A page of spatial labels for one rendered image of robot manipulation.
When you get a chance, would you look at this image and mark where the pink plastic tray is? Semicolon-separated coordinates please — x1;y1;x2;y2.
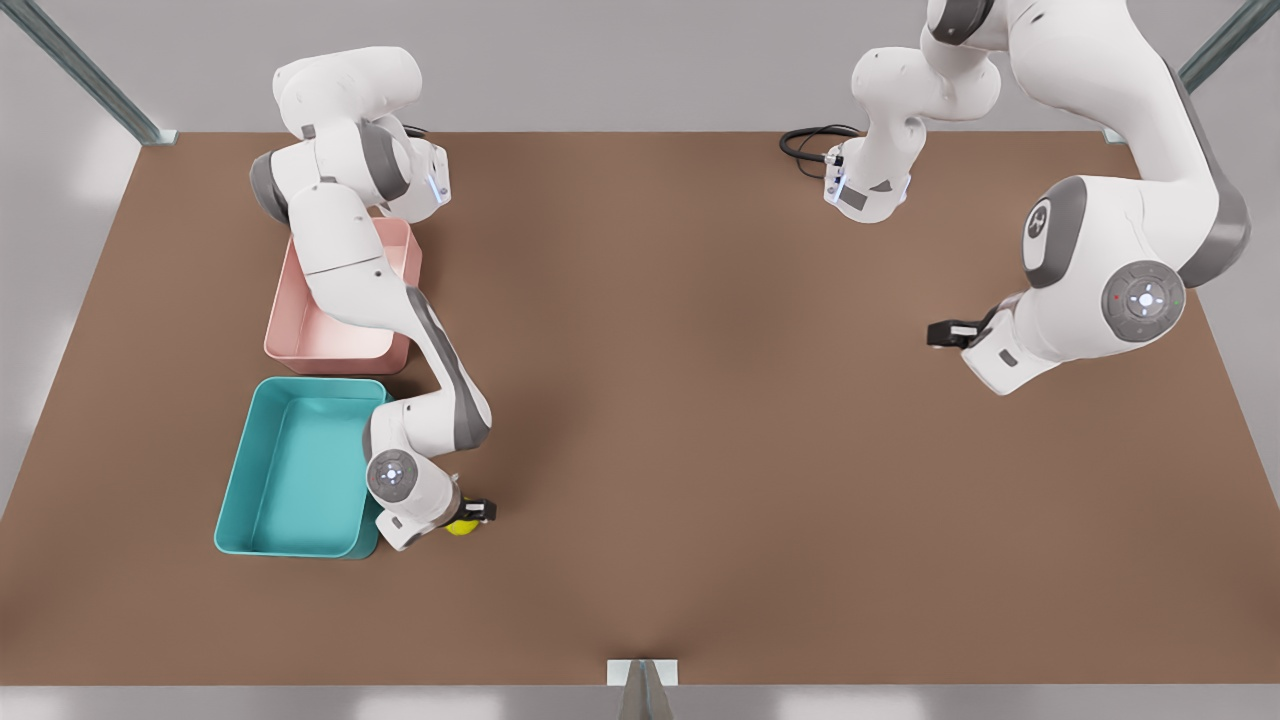
264;218;424;377

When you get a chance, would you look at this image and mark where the black cable loop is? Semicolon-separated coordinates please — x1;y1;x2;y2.
779;124;865;182

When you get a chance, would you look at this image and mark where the teal plastic tray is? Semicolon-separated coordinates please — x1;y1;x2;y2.
214;376;393;561

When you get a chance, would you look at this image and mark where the silver frame post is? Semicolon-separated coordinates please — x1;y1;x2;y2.
1102;0;1280;145
0;0;179;147
607;659;679;720

